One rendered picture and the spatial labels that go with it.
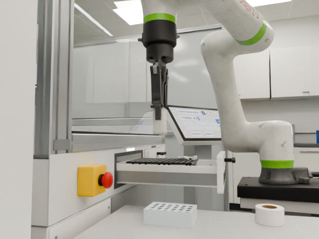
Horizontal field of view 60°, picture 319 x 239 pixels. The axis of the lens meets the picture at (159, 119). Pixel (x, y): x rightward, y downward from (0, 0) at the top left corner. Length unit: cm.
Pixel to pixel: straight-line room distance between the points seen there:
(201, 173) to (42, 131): 46
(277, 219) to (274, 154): 43
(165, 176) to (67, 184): 32
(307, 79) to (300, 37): 80
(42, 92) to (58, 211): 26
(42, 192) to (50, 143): 10
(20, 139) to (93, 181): 50
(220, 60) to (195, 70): 159
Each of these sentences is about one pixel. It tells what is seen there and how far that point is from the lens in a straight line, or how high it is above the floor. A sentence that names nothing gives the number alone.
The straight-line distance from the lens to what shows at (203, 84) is 268.
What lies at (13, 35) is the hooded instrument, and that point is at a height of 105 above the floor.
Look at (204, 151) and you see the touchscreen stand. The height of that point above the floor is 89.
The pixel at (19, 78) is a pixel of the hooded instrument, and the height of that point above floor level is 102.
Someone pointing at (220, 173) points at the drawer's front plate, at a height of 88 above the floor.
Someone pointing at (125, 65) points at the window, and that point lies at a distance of 106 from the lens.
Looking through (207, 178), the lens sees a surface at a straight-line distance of 85.
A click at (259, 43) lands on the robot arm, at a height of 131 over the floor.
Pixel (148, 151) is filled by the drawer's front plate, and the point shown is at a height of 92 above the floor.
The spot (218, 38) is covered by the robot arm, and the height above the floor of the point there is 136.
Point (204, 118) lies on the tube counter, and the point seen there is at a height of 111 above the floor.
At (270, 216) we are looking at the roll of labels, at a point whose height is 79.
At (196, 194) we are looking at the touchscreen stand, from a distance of 190.
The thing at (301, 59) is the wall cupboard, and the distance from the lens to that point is 439.
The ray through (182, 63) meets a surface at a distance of 277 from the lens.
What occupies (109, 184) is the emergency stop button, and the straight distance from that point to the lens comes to 70.
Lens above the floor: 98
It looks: 4 degrees up
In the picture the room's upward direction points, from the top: straight up
